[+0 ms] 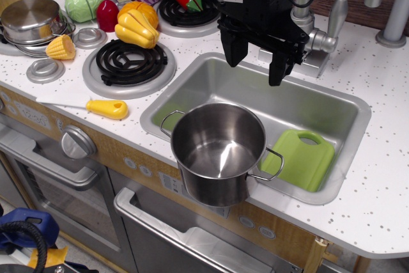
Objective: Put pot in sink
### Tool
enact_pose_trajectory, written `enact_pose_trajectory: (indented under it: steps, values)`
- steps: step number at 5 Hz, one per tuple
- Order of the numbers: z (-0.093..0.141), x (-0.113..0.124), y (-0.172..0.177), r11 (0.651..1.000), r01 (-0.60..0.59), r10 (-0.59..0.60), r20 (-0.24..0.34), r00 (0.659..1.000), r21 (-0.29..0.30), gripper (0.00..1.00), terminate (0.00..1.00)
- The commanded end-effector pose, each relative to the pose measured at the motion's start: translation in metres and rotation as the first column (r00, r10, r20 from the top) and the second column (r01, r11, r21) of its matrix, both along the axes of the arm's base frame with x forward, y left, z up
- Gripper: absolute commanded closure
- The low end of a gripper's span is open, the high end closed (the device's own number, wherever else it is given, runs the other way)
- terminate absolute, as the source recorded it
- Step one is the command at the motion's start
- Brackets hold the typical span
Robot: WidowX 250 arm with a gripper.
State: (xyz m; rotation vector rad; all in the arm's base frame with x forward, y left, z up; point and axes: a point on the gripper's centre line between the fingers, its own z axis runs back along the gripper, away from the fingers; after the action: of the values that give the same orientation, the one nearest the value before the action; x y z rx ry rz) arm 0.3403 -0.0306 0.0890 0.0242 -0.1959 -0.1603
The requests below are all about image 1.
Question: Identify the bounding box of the silver stove knob back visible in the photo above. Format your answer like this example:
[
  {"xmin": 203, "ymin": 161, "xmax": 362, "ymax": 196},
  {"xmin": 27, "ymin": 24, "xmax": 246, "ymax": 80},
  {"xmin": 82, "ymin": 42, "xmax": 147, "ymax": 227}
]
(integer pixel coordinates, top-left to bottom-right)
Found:
[{"xmin": 73, "ymin": 27, "xmax": 107, "ymax": 49}]

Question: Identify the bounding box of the back black stove burner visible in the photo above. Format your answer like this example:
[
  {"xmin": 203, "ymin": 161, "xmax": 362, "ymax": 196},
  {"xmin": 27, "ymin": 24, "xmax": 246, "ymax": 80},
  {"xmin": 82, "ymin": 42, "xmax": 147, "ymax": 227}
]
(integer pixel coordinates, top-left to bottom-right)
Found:
[{"xmin": 154, "ymin": 0, "xmax": 222, "ymax": 38}]

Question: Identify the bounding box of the silver oven dial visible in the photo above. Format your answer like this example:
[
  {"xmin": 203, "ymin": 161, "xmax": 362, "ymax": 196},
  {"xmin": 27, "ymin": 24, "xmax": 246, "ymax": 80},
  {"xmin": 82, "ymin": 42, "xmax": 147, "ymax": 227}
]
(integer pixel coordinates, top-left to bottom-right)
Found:
[{"xmin": 60, "ymin": 125, "xmax": 97, "ymax": 160}]

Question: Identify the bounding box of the yellow toy corn piece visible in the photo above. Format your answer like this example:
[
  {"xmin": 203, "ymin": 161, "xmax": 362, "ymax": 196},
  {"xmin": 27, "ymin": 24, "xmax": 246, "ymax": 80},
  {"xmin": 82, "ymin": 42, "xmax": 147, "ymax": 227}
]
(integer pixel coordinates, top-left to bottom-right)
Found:
[{"xmin": 45, "ymin": 35, "xmax": 76, "ymax": 60}]

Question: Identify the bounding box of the yellow cloth on floor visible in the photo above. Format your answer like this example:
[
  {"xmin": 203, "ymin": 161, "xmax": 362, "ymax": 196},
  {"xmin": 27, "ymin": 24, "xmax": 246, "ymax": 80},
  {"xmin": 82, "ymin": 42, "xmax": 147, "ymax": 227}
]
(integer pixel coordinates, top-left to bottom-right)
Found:
[{"xmin": 27, "ymin": 246, "xmax": 69, "ymax": 269}]

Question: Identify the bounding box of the toy dishwasher door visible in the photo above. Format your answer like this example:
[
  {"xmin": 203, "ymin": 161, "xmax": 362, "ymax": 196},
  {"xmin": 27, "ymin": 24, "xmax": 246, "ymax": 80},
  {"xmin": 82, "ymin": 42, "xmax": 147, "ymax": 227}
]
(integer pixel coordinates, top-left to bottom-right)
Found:
[{"xmin": 109, "ymin": 170, "xmax": 303, "ymax": 272}]

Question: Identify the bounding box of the blue clamp tool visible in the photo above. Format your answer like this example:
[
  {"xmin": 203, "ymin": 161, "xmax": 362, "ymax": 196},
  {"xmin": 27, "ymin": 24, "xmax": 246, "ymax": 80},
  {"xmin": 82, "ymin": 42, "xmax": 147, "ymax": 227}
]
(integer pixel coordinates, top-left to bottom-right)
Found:
[{"xmin": 1, "ymin": 208, "xmax": 59, "ymax": 249}]

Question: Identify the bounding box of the orange toy pumpkin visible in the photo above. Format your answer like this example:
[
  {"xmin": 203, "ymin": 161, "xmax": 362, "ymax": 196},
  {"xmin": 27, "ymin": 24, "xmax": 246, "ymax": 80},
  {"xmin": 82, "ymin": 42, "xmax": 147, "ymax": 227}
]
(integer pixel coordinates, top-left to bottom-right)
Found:
[{"xmin": 117, "ymin": 1, "xmax": 159, "ymax": 29}]

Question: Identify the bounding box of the yellow toy squash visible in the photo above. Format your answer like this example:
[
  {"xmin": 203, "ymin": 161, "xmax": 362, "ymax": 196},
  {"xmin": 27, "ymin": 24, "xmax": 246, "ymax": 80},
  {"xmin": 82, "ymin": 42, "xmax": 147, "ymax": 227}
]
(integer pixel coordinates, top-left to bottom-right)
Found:
[{"xmin": 114, "ymin": 9, "xmax": 159, "ymax": 49}]

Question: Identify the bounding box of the front black stove burner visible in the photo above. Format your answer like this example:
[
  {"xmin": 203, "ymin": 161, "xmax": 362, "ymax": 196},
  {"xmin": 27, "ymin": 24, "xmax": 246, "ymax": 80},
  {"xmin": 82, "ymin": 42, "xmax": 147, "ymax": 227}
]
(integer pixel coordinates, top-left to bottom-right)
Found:
[{"xmin": 82, "ymin": 40, "xmax": 176, "ymax": 100}]

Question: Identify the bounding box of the silver sink basin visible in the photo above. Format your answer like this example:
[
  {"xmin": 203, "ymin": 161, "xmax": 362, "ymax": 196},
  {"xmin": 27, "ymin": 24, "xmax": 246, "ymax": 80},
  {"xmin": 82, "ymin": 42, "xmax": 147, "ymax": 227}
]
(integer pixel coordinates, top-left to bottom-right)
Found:
[{"xmin": 141, "ymin": 52, "xmax": 371, "ymax": 205}]

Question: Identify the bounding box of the red toy pepper half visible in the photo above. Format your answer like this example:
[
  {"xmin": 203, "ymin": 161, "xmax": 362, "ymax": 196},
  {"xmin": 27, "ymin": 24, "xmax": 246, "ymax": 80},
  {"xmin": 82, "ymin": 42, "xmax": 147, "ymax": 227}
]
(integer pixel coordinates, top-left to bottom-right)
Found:
[{"xmin": 96, "ymin": 0, "xmax": 119, "ymax": 33}]

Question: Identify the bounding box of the small steel pot upside down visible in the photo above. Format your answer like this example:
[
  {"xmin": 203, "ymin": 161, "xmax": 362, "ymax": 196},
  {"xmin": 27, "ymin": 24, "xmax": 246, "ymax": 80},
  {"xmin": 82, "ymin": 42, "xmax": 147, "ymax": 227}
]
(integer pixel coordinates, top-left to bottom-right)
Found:
[{"xmin": 1, "ymin": 0, "xmax": 75, "ymax": 58}]

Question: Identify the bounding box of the green plate in sink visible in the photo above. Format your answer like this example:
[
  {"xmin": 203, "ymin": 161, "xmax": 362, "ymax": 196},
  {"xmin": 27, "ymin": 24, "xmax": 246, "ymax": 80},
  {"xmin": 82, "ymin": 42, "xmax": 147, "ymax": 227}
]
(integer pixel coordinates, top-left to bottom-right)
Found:
[{"xmin": 152, "ymin": 105, "xmax": 185, "ymax": 131}]

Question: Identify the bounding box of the silver post right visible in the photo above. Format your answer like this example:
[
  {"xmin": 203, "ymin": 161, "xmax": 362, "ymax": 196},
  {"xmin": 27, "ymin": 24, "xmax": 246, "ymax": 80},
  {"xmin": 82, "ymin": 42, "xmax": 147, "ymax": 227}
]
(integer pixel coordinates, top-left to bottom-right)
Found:
[{"xmin": 376, "ymin": 0, "xmax": 408, "ymax": 49}]

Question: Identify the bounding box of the black hose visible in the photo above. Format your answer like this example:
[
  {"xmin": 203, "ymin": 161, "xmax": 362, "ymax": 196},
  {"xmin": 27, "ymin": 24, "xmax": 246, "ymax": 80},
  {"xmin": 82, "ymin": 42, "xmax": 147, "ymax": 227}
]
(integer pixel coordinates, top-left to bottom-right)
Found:
[{"xmin": 0, "ymin": 221, "xmax": 48, "ymax": 273}]

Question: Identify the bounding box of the yellow handled toy knife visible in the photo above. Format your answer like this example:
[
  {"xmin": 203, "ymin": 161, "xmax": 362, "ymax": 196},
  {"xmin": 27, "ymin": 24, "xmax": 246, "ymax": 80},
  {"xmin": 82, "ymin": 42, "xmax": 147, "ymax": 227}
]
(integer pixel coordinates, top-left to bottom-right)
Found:
[{"xmin": 36, "ymin": 94, "xmax": 128, "ymax": 120}]

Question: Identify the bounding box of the green cutting board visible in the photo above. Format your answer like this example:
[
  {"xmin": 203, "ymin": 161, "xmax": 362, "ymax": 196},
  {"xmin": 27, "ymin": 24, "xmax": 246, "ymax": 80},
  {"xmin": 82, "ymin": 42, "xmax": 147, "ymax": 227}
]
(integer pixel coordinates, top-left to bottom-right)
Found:
[{"xmin": 261, "ymin": 129, "xmax": 335, "ymax": 192}]

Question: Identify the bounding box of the black stove burner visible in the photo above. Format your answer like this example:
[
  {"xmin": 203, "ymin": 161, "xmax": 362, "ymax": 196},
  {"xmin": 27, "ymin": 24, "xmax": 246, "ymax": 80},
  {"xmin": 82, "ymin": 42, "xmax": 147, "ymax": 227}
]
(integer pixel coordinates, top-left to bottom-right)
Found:
[
  {"xmin": 154, "ymin": 0, "xmax": 222, "ymax": 38},
  {"xmin": 82, "ymin": 40, "xmax": 176, "ymax": 100}
]

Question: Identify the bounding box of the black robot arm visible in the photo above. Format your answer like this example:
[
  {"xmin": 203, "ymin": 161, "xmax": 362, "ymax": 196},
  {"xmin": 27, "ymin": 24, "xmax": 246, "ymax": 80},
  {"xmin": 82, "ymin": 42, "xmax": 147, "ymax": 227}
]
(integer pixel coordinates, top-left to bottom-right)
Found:
[{"xmin": 217, "ymin": 0, "xmax": 314, "ymax": 86}]

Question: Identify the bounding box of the large steel pot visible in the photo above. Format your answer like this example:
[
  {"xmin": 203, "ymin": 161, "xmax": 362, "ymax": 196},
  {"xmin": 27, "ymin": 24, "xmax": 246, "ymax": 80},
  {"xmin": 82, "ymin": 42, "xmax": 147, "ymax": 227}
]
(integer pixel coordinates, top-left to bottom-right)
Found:
[{"xmin": 161, "ymin": 102, "xmax": 284, "ymax": 207}]

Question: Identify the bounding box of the green toy cabbage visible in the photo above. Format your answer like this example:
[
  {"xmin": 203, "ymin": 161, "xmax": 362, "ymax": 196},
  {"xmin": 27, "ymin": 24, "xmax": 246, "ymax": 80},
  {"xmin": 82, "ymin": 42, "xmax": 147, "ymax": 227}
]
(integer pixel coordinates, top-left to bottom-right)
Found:
[{"xmin": 65, "ymin": 0, "xmax": 103, "ymax": 23}]

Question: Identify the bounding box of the silver stove knob front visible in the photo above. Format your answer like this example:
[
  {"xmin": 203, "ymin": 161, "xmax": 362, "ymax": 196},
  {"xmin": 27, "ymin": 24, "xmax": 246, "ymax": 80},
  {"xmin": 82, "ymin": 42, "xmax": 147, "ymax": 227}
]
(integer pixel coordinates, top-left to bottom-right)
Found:
[{"xmin": 26, "ymin": 58, "xmax": 65, "ymax": 84}]

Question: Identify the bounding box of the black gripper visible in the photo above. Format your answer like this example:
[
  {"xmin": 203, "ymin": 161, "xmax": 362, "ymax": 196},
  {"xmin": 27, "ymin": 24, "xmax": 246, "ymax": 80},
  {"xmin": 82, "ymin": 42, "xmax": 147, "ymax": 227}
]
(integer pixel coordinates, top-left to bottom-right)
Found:
[{"xmin": 217, "ymin": 0, "xmax": 309, "ymax": 86}]

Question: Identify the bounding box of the silver toy faucet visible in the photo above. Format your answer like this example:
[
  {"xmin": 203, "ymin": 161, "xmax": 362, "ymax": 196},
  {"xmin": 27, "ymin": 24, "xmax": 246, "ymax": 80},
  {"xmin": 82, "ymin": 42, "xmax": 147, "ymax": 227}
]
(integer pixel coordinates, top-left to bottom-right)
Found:
[{"xmin": 258, "ymin": 0, "xmax": 349, "ymax": 79}]

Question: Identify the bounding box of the silver stove knob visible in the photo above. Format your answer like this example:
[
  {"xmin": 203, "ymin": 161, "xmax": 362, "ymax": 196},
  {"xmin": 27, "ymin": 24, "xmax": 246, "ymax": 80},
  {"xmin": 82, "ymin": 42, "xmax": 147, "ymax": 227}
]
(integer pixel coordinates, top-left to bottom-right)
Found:
[
  {"xmin": 73, "ymin": 27, "xmax": 107, "ymax": 49},
  {"xmin": 26, "ymin": 58, "xmax": 65, "ymax": 84}
]

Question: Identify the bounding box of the toy oven door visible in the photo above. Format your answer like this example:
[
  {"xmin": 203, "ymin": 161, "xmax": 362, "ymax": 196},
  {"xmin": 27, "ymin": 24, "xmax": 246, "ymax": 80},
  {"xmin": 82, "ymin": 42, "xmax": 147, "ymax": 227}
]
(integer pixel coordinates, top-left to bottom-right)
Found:
[{"xmin": 1, "ymin": 115, "xmax": 137, "ymax": 272}]

